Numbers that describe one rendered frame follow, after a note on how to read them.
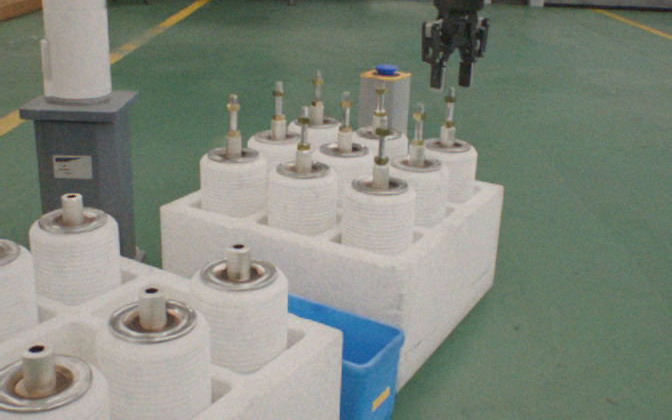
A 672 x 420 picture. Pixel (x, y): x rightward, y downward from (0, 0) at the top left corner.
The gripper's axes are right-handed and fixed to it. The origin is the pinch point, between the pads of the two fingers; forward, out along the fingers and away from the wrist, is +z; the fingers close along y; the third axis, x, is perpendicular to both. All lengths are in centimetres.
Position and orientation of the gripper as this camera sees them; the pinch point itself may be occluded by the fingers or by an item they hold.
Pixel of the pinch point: (452, 80)
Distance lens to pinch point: 123.4
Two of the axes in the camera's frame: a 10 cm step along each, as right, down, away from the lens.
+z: -0.4, 9.4, 3.4
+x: 7.1, 2.7, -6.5
